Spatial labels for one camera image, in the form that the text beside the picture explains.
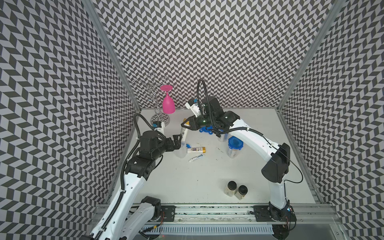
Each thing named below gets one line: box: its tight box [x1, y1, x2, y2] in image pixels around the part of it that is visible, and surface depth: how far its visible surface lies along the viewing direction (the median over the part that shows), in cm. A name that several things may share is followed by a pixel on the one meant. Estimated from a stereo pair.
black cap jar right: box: [234, 184, 248, 200], surface depth 74 cm
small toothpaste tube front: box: [188, 153, 205, 163], surface depth 92 cm
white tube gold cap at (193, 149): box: [187, 146, 207, 153], surface depth 96 cm
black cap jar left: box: [224, 180, 237, 197], surface depth 74 cm
